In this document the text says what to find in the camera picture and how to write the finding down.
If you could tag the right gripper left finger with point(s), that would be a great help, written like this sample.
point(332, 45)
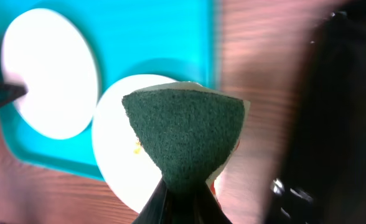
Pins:
point(158, 209)

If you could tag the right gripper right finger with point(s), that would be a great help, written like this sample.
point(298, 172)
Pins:
point(206, 207)

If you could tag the white plate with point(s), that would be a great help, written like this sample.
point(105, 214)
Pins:
point(46, 53)
point(124, 164)

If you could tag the white plate top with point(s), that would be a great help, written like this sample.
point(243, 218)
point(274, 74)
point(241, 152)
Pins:
point(46, 53)

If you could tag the green scouring sponge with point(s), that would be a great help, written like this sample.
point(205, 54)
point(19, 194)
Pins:
point(189, 131)

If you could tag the black water tray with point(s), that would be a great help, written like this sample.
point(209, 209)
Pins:
point(322, 178)

